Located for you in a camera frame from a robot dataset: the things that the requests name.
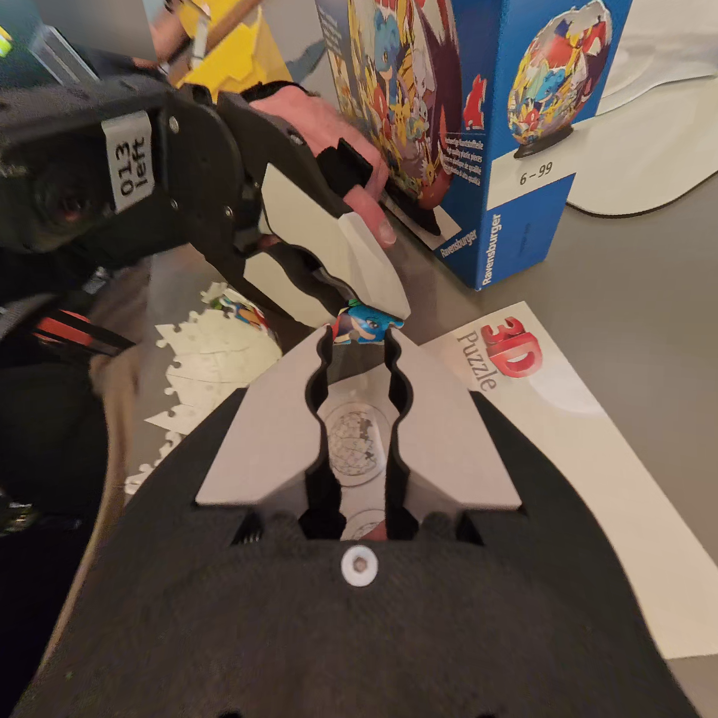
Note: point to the yellow plastic tray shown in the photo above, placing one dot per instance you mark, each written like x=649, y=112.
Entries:
x=247, y=56

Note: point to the black and red bag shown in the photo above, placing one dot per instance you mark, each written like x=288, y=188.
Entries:
x=61, y=331

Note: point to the white instruction leaflet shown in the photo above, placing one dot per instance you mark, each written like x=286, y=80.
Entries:
x=561, y=449

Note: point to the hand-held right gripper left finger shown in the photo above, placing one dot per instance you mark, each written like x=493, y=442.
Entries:
x=263, y=449

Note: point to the partly built puzzle ball shell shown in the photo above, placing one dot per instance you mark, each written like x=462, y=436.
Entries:
x=213, y=359

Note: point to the blue colourful puzzle piece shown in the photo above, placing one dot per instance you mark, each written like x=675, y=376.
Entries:
x=364, y=325

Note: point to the blue puzzle box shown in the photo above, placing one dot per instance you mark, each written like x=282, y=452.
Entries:
x=533, y=224

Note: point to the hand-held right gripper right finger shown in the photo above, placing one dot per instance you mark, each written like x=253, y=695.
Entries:
x=454, y=449

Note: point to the white plastic mat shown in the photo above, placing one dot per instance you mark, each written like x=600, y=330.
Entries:
x=662, y=140

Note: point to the person's left hand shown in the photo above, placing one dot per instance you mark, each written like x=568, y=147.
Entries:
x=314, y=118

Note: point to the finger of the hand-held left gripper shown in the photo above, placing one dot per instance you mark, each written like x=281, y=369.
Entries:
x=336, y=241
x=280, y=280

